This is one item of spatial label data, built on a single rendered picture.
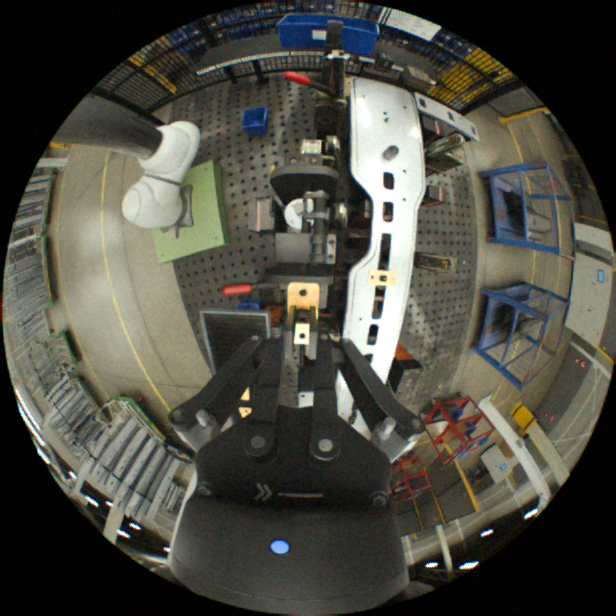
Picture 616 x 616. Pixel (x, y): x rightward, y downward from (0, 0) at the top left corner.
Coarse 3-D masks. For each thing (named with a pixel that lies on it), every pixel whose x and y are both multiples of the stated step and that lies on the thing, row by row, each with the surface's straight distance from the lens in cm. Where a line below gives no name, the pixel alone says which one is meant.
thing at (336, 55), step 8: (328, 56) 47; (336, 56) 45; (344, 56) 47; (352, 56) 47; (336, 64) 46; (344, 64) 46; (336, 72) 48; (344, 72) 48; (336, 80) 49; (344, 80) 49; (336, 88) 51; (344, 88) 51; (336, 96) 53; (344, 96) 53
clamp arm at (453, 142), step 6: (444, 138) 64; (450, 138) 61; (456, 138) 60; (462, 138) 60; (432, 144) 66; (438, 144) 64; (444, 144) 63; (450, 144) 61; (456, 144) 60; (462, 144) 60; (426, 150) 67; (432, 150) 65; (438, 150) 63; (444, 150) 63; (450, 150) 63; (432, 156) 67
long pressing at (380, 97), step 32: (352, 96) 66; (384, 96) 71; (352, 128) 57; (384, 128) 61; (416, 128) 68; (352, 160) 51; (384, 160) 55; (416, 160) 60; (384, 192) 51; (416, 192) 56; (384, 224) 50; (416, 224) 55; (352, 288) 47; (352, 320) 51; (384, 320) 54; (384, 352) 60
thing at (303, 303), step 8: (288, 288) 22; (296, 288) 22; (304, 288) 22; (312, 288) 22; (288, 296) 22; (296, 296) 22; (304, 296) 22; (312, 296) 22; (288, 304) 23; (296, 304) 22; (304, 304) 22; (312, 304) 22; (296, 312) 22; (304, 312) 22; (296, 320) 22; (304, 320) 22; (296, 328) 24; (304, 328) 24; (296, 336) 24
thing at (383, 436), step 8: (376, 424) 10; (384, 424) 10; (392, 424) 10; (376, 432) 10; (384, 432) 10; (392, 432) 10; (376, 440) 10; (384, 440) 10; (392, 440) 10; (400, 440) 10; (384, 448) 10; (392, 448) 10; (400, 448) 10; (408, 448) 11; (392, 456) 10
